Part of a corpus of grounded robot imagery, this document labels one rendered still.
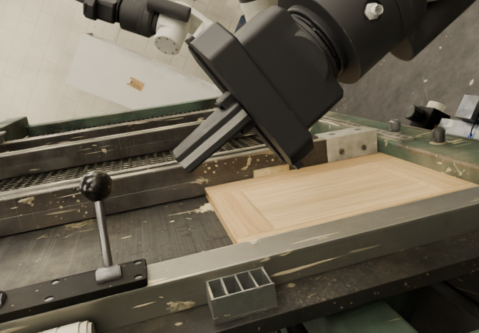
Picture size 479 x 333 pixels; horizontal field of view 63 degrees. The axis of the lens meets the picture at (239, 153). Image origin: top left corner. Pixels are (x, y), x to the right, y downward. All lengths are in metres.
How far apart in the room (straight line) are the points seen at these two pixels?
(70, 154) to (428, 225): 1.04
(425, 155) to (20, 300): 0.69
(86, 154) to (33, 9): 4.91
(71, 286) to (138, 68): 4.16
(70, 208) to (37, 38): 5.38
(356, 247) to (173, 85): 4.18
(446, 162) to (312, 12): 0.54
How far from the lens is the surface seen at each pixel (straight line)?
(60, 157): 1.31
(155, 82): 4.58
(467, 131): 1.01
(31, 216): 0.83
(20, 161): 1.34
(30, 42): 6.15
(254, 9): 0.96
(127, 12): 0.98
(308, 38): 0.28
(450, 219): 0.59
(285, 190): 0.74
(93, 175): 0.48
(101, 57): 4.58
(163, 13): 0.96
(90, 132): 1.57
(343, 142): 0.89
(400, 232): 0.54
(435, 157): 0.80
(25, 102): 6.27
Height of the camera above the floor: 1.45
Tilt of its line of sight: 18 degrees down
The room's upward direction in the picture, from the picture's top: 69 degrees counter-clockwise
